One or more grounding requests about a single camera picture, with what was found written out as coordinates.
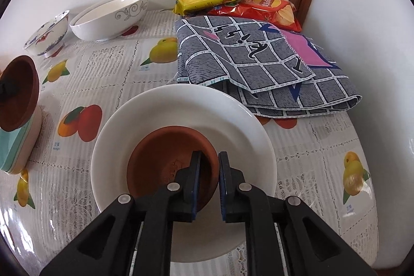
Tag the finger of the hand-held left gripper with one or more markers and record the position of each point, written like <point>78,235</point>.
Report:
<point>5,88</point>

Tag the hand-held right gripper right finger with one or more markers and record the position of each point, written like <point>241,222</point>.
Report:
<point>222,188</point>

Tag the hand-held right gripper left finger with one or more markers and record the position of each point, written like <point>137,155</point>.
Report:
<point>195,185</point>

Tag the small brown dish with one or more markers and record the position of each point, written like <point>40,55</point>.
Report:
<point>24,95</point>
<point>161,150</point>

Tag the pink square plate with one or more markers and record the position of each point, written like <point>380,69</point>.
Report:
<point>35,130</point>

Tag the teal square plate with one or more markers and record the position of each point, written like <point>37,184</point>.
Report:
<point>13,143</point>

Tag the blue patterned footed bowl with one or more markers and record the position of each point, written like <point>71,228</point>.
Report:
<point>48,36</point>

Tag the large white patterned bowl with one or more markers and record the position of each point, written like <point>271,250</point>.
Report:
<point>106,23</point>

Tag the grey checked cloth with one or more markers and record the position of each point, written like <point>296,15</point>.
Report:
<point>233,56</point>

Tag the red chips bag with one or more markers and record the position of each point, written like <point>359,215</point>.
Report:
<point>268,9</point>

